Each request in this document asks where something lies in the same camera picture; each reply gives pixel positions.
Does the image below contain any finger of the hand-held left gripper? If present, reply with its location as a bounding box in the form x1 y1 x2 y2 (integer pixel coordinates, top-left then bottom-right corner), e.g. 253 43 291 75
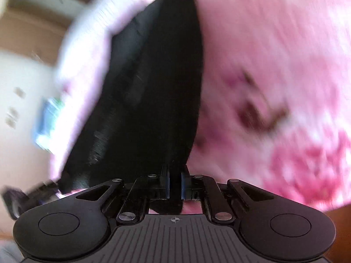
26 180 59 201

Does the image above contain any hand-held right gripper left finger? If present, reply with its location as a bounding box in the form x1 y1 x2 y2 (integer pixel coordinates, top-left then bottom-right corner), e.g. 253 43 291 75
75 165 171 224

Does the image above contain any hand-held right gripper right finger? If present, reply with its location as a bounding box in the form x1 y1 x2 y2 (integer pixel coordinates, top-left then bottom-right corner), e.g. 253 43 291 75
180 165 276 223

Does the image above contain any black garment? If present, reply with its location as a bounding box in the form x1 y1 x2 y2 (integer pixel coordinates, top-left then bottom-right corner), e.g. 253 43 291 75
59 0 204 215

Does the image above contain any stack of folded clothes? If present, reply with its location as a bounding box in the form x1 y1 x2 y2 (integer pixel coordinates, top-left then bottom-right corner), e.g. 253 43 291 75
34 96 66 154

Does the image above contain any white grey bedding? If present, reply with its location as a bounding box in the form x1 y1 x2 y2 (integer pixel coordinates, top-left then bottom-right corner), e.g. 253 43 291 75
53 0 176 94

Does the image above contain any pink floral fleece blanket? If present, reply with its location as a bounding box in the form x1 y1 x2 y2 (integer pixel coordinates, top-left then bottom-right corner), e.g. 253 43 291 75
49 0 351 215

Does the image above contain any brown wooden furniture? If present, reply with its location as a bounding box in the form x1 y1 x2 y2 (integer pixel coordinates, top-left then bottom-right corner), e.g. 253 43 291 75
0 0 96 66

